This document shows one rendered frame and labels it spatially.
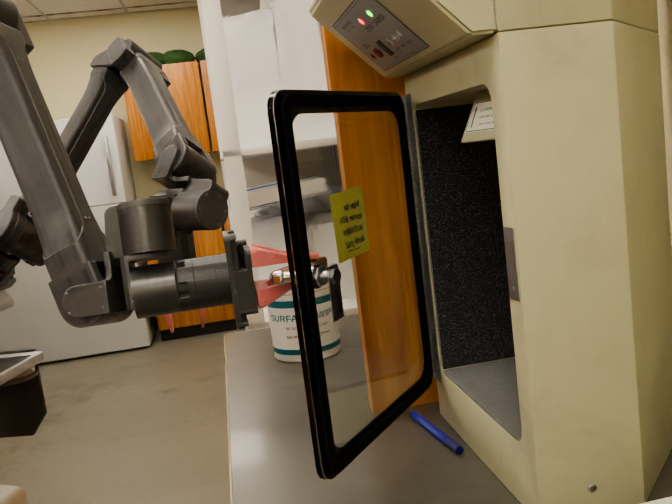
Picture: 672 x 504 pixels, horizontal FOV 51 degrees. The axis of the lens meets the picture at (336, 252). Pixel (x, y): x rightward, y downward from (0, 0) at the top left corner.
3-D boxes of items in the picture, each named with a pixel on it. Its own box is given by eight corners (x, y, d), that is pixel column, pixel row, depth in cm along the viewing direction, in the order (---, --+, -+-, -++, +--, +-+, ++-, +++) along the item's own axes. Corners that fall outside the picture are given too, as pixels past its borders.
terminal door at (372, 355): (433, 384, 98) (402, 91, 92) (324, 487, 72) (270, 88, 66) (428, 383, 98) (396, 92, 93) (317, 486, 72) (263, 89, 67)
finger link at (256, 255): (317, 239, 77) (231, 252, 75) (325, 303, 78) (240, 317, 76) (308, 233, 83) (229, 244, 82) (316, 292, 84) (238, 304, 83)
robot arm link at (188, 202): (205, 174, 112) (165, 145, 106) (255, 169, 104) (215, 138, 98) (179, 242, 108) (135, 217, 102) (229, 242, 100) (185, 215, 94)
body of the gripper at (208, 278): (240, 233, 75) (170, 244, 74) (254, 326, 77) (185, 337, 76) (237, 228, 82) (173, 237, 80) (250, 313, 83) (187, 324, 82)
